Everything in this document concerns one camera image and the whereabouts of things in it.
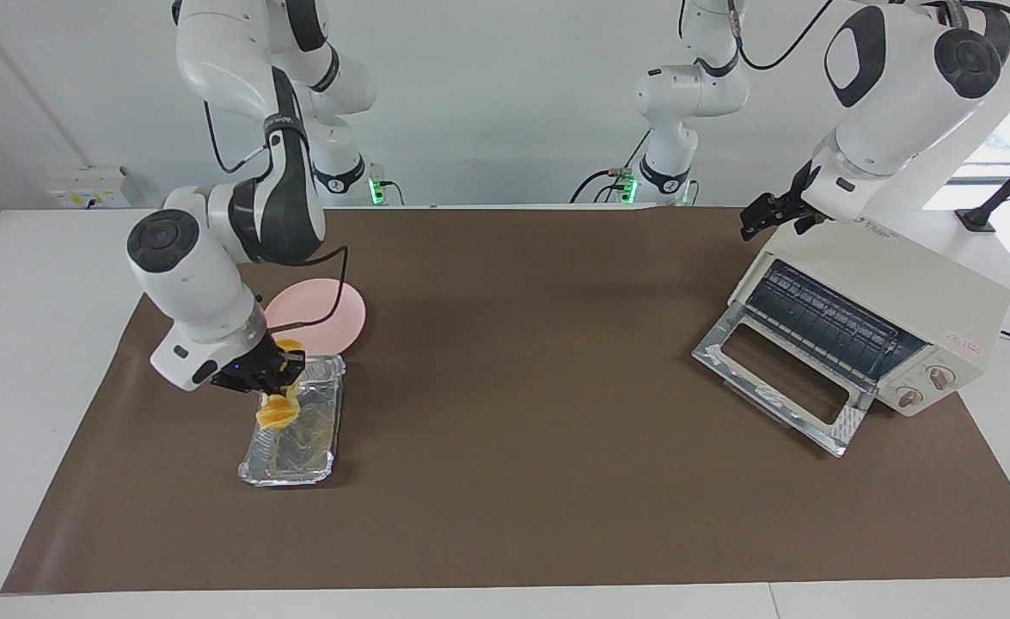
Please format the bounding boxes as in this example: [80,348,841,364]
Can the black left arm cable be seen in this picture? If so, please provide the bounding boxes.
[724,0,1010,73]

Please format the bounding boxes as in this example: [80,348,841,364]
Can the metal oven wire rack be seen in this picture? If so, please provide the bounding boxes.
[745,260,908,384]

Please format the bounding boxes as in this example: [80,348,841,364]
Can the black right arm strap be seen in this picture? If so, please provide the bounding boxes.
[262,110,309,145]

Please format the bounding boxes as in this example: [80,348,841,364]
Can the sliced golden bread loaf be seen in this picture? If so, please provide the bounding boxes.
[254,339,307,433]

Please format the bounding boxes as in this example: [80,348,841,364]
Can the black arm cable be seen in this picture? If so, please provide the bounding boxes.
[202,69,351,336]
[724,0,1010,73]

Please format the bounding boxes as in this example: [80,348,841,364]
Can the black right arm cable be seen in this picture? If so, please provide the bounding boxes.
[202,69,351,336]

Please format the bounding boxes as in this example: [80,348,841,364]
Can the black camera stand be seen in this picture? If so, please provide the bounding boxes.
[955,138,1010,234]

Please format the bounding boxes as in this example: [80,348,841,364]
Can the white toaster oven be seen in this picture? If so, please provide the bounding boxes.
[728,218,1010,419]

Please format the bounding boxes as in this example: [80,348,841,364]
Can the brown table mat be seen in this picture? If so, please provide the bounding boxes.
[1,206,1010,595]

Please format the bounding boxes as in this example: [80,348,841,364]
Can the pink round plate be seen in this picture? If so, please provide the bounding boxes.
[263,277,369,356]

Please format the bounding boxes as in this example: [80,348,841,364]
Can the white wall socket box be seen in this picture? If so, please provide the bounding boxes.
[46,165,132,210]

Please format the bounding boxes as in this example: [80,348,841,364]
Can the aluminium foil tray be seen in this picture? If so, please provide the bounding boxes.
[237,353,348,488]

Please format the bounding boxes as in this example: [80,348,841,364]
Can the glass oven door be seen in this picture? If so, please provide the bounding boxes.
[691,301,880,459]

